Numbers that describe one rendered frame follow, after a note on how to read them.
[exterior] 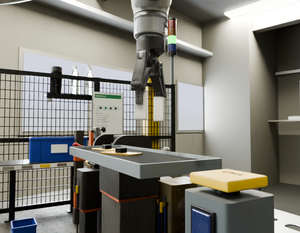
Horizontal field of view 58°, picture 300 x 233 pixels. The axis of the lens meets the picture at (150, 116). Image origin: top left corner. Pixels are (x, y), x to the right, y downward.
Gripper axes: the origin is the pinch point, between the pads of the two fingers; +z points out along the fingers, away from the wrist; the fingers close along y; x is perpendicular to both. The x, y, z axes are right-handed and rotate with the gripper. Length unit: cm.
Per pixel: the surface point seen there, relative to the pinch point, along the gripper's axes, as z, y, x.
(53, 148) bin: 14, 55, 75
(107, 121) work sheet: -1, 95, 65
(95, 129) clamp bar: 4, 39, 40
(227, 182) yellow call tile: 8.3, -38.5, -21.7
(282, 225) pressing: 24.1, 0.0, -30.5
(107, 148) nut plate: 7.8, -10.9, 6.5
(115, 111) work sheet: -9, 100, 61
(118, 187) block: 13.2, -23.7, -2.8
